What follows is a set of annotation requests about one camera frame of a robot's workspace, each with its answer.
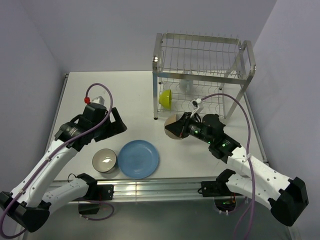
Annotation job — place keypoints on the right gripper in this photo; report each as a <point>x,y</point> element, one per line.
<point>179,127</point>

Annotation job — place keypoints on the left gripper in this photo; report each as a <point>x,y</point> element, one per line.
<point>114,128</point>

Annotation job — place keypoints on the white ceramic bowl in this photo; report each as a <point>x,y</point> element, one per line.
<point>174,127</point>

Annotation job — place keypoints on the lime green bowl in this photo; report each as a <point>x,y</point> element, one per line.
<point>165,99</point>

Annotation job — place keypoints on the pale blue mug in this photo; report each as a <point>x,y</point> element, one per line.
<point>186,86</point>

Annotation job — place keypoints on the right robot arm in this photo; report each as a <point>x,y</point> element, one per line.
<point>285,197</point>

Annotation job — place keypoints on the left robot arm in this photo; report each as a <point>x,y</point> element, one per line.
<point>30,203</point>

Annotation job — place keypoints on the steel two-tier dish rack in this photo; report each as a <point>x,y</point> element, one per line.
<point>214,63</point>

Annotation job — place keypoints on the grey-rimmed white bowl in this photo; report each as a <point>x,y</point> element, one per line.
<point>105,161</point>

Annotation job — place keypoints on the blue plate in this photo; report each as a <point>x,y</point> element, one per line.
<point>138,159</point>

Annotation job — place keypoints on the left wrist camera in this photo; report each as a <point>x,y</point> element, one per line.
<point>99,100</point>

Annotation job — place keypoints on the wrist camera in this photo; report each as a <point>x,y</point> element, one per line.
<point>99,100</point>
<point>197,106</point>

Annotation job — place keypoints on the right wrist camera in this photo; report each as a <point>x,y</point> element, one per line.
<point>197,106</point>

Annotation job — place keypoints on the aluminium mounting rail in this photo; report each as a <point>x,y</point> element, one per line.
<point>175,189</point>

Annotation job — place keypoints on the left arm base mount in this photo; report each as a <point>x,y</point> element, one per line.
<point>100,197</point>

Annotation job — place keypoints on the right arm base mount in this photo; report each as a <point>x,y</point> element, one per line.
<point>224,199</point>

